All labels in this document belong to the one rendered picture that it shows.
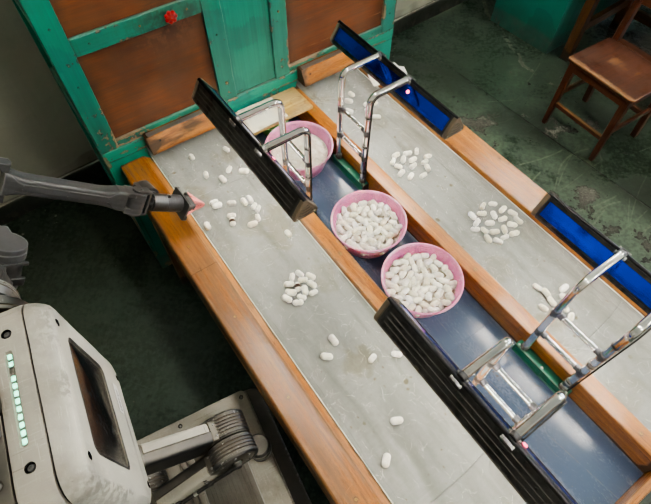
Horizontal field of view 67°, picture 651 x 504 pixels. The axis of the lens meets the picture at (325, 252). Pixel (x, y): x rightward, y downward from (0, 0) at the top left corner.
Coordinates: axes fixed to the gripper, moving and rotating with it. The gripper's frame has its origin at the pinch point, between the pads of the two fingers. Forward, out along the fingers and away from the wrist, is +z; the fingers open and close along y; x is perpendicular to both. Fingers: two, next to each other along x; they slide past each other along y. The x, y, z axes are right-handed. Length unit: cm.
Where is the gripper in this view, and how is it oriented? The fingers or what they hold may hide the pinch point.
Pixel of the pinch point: (201, 204)
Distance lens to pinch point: 173.5
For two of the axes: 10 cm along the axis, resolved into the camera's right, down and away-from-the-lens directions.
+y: -5.8, -6.9, 4.3
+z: 6.3, -0.3, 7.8
